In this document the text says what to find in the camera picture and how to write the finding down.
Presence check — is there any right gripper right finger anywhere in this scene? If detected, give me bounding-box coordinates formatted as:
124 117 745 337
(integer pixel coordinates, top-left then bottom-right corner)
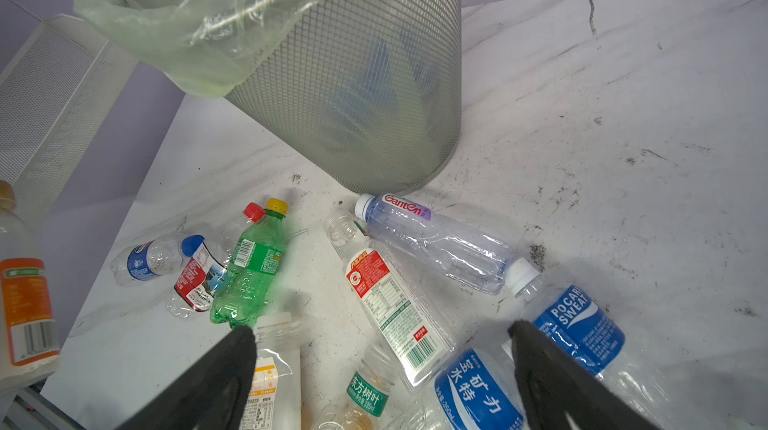
508 320 655 429

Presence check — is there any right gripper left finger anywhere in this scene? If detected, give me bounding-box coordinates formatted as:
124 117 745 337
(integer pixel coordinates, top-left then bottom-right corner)
120 326 257 430

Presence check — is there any red green label clear bottle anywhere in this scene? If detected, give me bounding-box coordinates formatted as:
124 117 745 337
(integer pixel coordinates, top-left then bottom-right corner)
322 208 456 390

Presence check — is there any orange label bottle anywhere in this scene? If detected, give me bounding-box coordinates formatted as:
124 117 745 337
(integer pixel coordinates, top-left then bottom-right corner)
1 181 60 394

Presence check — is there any large blue label water bottle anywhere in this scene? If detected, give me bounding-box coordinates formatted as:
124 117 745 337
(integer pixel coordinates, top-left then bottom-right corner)
323 28 443 147

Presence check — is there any mesh waste bin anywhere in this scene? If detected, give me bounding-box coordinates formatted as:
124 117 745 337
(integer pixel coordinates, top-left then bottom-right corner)
128 0 463 196

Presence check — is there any green bin liner bag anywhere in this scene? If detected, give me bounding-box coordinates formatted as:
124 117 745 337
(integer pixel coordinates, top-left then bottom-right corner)
73 0 322 97

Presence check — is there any white cap tea bottle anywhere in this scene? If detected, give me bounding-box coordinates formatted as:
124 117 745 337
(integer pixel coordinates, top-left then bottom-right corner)
240 312 302 430

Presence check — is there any Pocari Sweat bottle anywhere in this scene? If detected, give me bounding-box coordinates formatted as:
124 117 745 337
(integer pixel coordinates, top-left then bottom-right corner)
505 257 674 429

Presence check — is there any green soda bottle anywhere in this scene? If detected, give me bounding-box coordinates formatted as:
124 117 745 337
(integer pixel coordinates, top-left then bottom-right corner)
210 198 289 328

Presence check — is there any red white label bottle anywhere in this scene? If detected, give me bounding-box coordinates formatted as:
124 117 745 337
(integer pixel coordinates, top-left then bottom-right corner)
167 202 266 319

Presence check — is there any small Pepsi label bottle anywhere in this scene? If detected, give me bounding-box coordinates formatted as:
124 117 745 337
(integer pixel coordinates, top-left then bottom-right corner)
110 232 204 286

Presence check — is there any green cap crane label bottle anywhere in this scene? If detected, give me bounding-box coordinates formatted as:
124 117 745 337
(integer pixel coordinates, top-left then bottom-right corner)
312 338 400 430

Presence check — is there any clear purple label bottle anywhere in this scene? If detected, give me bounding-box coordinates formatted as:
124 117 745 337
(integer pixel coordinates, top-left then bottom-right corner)
354 193 514 295

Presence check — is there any lower white mesh shelf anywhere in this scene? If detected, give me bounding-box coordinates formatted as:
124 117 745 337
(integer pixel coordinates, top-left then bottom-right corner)
1 15 137 228

